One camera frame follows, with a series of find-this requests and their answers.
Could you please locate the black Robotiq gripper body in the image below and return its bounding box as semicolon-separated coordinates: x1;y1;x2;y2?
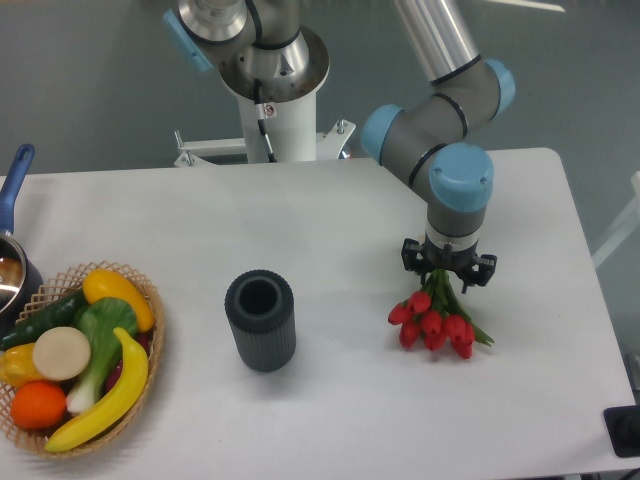
420;241;477;274

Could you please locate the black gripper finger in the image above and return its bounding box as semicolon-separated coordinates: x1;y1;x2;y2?
459;254;498;293
401;238;426;286

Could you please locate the red tulip bouquet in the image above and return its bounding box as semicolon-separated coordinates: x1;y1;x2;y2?
387;269;495;360

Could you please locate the dark grey ribbed vase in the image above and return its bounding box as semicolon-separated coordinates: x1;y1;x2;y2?
224;269;297;372

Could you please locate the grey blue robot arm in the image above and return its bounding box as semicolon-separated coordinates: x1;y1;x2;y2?
163;1;515;287

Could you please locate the black device at edge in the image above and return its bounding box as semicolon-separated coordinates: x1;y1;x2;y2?
603;405;639;458

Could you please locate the red vegetable in basket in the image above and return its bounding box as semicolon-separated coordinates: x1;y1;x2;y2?
103;332;151;394

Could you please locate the yellow banana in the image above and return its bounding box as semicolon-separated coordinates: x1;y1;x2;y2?
44;327;149;453

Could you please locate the yellow squash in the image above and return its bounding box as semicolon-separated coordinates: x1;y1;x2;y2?
82;269;155;332

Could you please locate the green bok choy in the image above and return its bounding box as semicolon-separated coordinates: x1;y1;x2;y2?
67;297;138;416

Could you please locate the green cucumber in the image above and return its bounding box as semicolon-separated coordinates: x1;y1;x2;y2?
1;289;88;351

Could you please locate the beige round disc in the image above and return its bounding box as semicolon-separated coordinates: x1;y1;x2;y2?
32;327;91;381

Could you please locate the orange fruit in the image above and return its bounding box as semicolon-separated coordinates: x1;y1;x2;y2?
10;381;66;430

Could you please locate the yellow bell pepper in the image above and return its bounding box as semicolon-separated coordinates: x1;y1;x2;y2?
1;343;45;388

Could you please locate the woven wicker basket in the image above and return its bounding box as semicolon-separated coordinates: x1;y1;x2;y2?
1;261;165;459

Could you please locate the white frame at right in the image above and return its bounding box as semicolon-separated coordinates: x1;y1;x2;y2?
591;171;639;269

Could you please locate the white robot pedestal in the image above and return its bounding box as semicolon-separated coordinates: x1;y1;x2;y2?
173;56;356;167

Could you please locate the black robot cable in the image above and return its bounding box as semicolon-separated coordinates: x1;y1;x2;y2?
252;78;278;164

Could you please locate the blue handled saucepan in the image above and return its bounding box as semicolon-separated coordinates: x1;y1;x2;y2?
1;144;43;336

